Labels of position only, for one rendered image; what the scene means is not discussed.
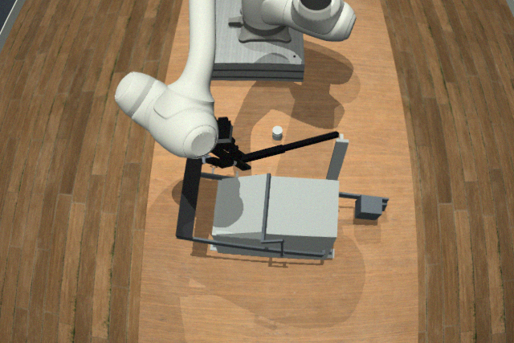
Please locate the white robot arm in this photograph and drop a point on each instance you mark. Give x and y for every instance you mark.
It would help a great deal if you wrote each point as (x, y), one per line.
(180, 116)

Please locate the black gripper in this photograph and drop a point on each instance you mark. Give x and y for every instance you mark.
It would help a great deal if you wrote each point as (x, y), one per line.
(226, 159)

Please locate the grey cylinder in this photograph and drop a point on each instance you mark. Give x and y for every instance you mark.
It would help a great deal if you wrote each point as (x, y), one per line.
(277, 133)

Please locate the black long thin rod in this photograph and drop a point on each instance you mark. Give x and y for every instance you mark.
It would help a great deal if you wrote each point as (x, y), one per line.
(282, 148)

